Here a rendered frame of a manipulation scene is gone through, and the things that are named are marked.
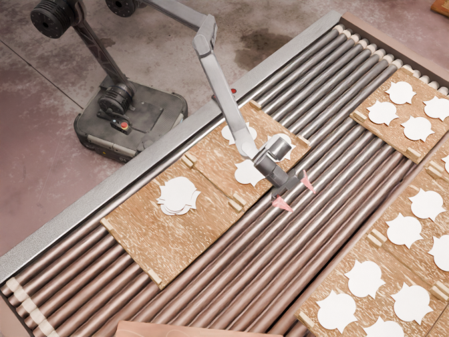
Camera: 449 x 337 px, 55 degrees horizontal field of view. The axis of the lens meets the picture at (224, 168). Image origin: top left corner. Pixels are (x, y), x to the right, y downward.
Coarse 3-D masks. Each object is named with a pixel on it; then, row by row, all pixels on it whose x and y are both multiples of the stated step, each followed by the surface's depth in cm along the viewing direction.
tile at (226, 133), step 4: (248, 124) 182; (224, 128) 180; (228, 128) 180; (252, 128) 181; (224, 132) 179; (228, 132) 179; (252, 132) 180; (256, 132) 180; (224, 136) 178; (228, 136) 178; (232, 136) 178; (252, 136) 179; (256, 136) 179; (228, 140) 178; (232, 140) 177; (232, 144) 177
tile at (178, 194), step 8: (168, 184) 163; (176, 184) 163; (184, 184) 163; (168, 192) 161; (176, 192) 161; (184, 192) 161; (192, 192) 161; (168, 200) 159; (176, 200) 159; (184, 200) 159; (168, 208) 157; (176, 208) 158
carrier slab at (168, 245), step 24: (168, 168) 170; (192, 168) 171; (144, 192) 164; (216, 192) 165; (120, 216) 159; (144, 216) 159; (168, 216) 159; (192, 216) 160; (216, 216) 160; (240, 216) 160; (120, 240) 154; (144, 240) 154; (168, 240) 154; (192, 240) 155; (144, 264) 150; (168, 264) 150
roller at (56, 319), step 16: (368, 48) 212; (352, 64) 206; (336, 80) 200; (320, 96) 196; (304, 112) 192; (128, 256) 153; (112, 272) 150; (96, 288) 147; (64, 304) 144; (80, 304) 145; (48, 320) 140; (64, 320) 143
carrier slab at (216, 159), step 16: (256, 112) 186; (256, 128) 182; (272, 128) 182; (208, 144) 177; (224, 144) 177; (256, 144) 178; (208, 160) 173; (224, 160) 173; (240, 160) 173; (288, 160) 174; (208, 176) 169; (224, 176) 169; (224, 192) 166; (240, 192) 166; (256, 192) 166
